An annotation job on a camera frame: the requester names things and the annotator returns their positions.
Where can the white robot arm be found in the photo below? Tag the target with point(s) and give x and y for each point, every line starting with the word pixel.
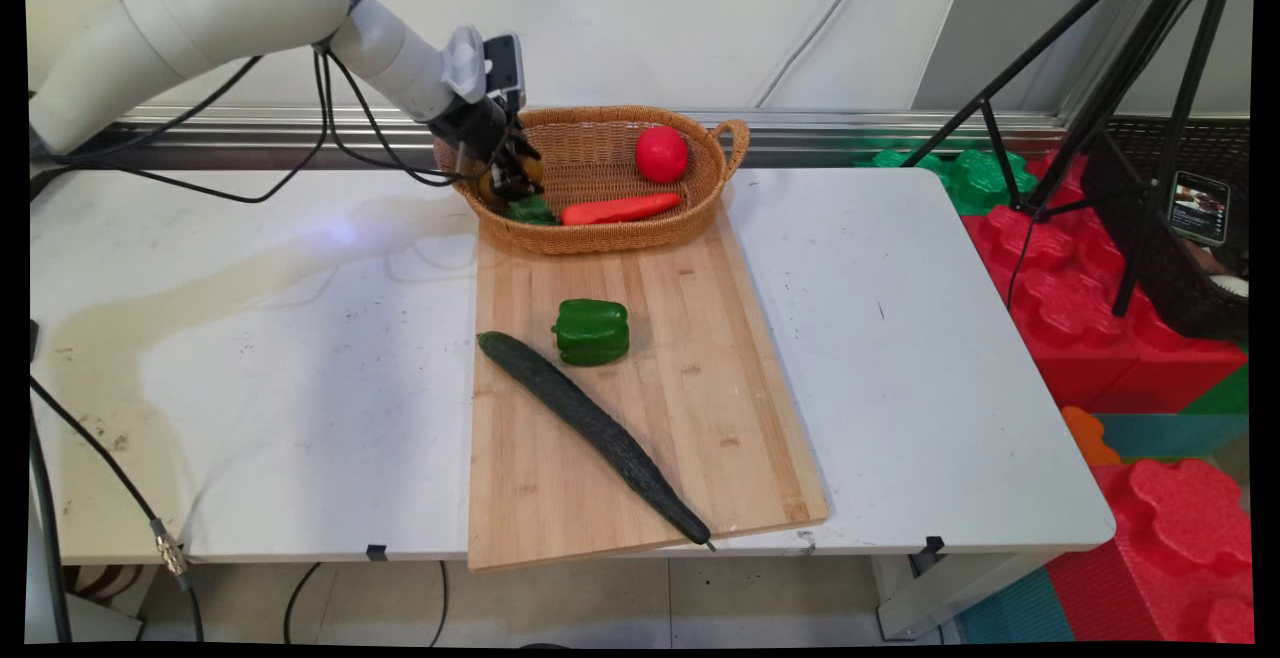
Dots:
pixel 200 18

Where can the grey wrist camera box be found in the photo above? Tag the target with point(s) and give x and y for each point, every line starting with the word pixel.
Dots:
pixel 505 63

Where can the green leafy vegetable toy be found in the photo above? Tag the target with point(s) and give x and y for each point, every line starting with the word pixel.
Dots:
pixel 532 211

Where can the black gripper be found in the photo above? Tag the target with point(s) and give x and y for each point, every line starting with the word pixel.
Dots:
pixel 475 128

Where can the red round tomato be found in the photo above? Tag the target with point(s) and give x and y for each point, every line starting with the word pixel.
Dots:
pixel 661 154

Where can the dark green cucumber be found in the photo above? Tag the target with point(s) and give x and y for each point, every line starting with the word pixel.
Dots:
pixel 590 423

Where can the black mesh bin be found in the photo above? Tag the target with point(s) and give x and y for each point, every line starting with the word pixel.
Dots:
pixel 1160 268

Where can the bamboo cutting board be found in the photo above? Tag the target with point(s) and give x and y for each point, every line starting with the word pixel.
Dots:
pixel 690 418

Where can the black tripod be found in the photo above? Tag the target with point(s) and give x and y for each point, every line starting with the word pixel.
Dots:
pixel 1110 88

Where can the green bell pepper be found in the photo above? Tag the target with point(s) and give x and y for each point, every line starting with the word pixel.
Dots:
pixel 592 331

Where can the woven wicker basket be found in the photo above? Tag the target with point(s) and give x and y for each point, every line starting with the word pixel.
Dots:
pixel 610 143

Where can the red carrot toy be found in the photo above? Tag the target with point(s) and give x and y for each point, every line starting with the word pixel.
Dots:
pixel 620 209

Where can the white table leg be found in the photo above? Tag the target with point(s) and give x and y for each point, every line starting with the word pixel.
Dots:
pixel 930 598

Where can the orange foam block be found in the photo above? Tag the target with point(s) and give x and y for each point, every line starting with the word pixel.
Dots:
pixel 1088 435

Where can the smartphone with lit screen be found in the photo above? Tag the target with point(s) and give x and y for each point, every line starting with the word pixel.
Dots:
pixel 1199 208

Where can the yellow orange toy fruit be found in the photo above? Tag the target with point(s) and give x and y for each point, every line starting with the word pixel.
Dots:
pixel 533 170

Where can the black table edge clip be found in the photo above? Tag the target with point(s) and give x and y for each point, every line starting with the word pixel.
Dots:
pixel 376 551
pixel 933 544

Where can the red foam block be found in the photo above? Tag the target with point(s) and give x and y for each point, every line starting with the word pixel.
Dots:
pixel 1070 318
pixel 1180 538

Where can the green foam block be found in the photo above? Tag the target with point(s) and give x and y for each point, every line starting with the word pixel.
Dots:
pixel 975 178

